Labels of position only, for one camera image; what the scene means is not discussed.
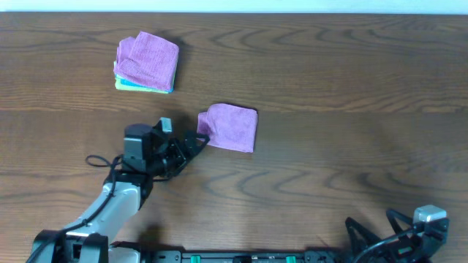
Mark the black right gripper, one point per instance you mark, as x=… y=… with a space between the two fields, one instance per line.
x=401 y=250

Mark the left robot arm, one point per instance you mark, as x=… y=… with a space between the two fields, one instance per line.
x=131 y=177

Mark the purple cloth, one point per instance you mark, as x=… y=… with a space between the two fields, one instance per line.
x=133 y=53
x=229 y=127

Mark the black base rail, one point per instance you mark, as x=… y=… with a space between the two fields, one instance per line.
x=226 y=256

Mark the folded blue cloth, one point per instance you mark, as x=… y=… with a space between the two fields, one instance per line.
x=126 y=85

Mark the folded purple cloth on stack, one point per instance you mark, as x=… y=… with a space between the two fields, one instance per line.
x=133 y=53

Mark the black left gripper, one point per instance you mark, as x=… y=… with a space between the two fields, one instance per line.
x=194 y=147

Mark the folded light green cloth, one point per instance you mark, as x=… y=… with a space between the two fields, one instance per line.
x=164 y=68

